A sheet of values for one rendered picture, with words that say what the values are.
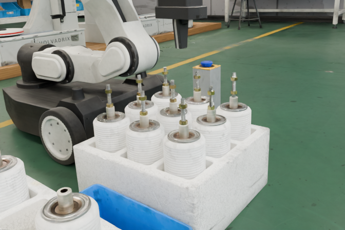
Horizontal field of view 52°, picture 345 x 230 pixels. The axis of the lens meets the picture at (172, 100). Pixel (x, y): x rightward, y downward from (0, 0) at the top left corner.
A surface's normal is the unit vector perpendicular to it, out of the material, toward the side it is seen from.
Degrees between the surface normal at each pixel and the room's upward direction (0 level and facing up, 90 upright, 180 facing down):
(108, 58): 90
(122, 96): 46
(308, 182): 0
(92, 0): 113
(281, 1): 90
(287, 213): 0
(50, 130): 90
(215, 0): 90
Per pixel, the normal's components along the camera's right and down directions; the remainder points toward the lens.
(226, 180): 0.80, 0.15
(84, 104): 0.55, -0.57
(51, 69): -0.57, 0.27
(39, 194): -0.04, -0.95
